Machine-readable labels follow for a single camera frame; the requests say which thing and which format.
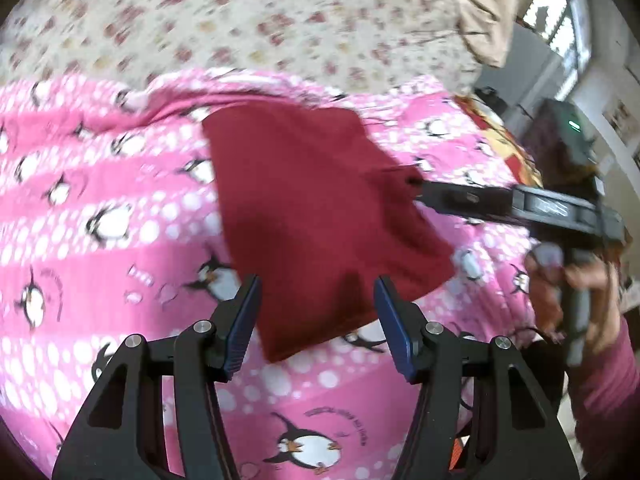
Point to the cream floral bed sheet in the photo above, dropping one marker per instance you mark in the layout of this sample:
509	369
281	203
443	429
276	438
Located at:
250	15

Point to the person's right hand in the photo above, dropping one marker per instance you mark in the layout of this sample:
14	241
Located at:
547	295

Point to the pink penguin print blanket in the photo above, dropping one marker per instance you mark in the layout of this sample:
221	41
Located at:
100	260

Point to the dark red small cloth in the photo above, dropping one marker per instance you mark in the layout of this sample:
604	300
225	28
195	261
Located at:
310	210

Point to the beige cloth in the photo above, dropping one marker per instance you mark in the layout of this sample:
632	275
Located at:
485	5

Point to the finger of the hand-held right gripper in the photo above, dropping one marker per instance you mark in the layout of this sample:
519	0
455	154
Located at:
470	200

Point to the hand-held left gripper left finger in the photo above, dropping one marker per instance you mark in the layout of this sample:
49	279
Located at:
242	327

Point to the window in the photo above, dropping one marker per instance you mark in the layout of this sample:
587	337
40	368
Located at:
555	15

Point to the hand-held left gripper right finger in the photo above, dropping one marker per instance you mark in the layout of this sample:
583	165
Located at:
395	330

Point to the orange yellow printed cloth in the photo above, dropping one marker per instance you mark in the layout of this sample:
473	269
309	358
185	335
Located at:
505	145

